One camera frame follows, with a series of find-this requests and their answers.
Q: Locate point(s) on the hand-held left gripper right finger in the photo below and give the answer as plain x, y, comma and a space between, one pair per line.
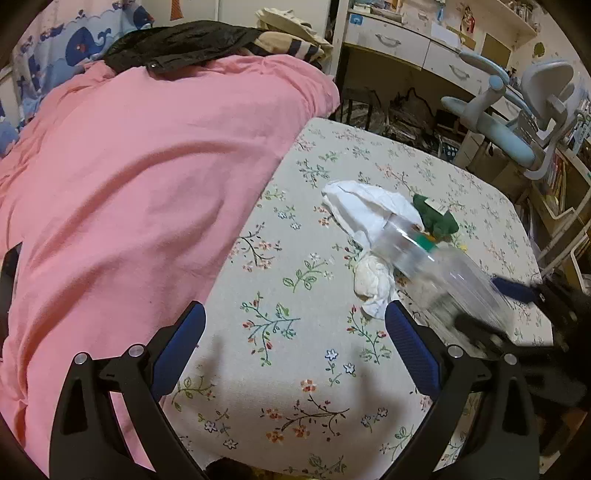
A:
413, 350

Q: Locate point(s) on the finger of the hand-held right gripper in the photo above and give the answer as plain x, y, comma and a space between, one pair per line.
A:
480, 334
517, 291

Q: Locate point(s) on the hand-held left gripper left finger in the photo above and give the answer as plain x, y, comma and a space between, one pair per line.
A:
180, 350

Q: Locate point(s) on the clear plastic bottle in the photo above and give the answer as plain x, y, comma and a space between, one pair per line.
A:
443, 281

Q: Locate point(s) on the white book rack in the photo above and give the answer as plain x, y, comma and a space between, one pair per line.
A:
563, 194

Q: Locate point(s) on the green crumpled wrapper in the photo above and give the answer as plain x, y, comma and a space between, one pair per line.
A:
434, 219

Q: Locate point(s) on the white plastic bag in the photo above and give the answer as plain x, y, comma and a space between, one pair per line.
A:
360, 203

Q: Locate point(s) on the blue grey desk chair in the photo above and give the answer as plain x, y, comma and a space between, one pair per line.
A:
512, 134

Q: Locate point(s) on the pink blanket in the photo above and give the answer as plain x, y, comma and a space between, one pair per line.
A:
138, 184

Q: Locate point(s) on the cork board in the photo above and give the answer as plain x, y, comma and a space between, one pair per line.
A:
496, 50

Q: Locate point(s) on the white desk with drawers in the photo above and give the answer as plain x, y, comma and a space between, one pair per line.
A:
415, 46

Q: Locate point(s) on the black jacket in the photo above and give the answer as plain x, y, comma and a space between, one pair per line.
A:
184, 44

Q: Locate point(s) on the whale print curtain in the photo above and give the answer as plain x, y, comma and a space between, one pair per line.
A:
83, 41

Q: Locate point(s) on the striped beige cloth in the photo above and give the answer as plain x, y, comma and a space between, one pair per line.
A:
291, 46

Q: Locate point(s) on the beige tote bag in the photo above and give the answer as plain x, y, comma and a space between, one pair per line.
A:
286, 21

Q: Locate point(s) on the white wardrobe with tree decal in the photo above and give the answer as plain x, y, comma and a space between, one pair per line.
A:
258, 5

